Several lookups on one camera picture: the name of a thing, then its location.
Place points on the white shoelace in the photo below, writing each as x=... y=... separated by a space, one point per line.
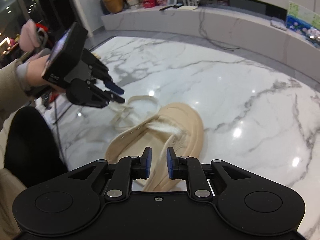
x=165 y=128

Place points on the beige shoe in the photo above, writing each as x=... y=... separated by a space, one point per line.
x=182 y=120

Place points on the small framed photo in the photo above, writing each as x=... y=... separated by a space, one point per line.
x=313 y=33

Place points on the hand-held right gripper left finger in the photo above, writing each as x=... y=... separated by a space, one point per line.
x=148 y=161

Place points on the white router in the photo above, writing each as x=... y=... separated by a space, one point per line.
x=188 y=7

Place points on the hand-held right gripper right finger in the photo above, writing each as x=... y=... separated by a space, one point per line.
x=170 y=162

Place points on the gold vase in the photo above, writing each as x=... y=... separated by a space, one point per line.
x=113 y=2

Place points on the person's beige sweater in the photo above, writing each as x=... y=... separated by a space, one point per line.
x=7 y=200

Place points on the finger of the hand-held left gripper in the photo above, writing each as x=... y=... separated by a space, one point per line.
x=116 y=98
x=113 y=87

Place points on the pink box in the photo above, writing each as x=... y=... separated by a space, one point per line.
x=162 y=2

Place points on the teddy bear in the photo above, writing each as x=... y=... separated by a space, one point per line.
x=133 y=3

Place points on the person's left hand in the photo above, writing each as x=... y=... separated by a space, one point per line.
x=35 y=67

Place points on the black remote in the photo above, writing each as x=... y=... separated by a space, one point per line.
x=166 y=7

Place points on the person's left forearm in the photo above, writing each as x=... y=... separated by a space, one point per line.
x=10 y=85

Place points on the white display device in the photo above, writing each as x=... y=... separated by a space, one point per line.
x=172 y=2

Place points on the open notebook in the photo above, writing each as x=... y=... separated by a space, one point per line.
x=277 y=23

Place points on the marble television bench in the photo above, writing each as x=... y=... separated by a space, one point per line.
x=237 y=25

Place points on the red box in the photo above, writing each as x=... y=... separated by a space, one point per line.
x=150 y=3

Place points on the person's black trouser leg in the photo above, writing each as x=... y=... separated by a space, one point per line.
x=30 y=150

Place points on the flower painting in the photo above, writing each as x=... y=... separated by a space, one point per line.
x=303 y=20

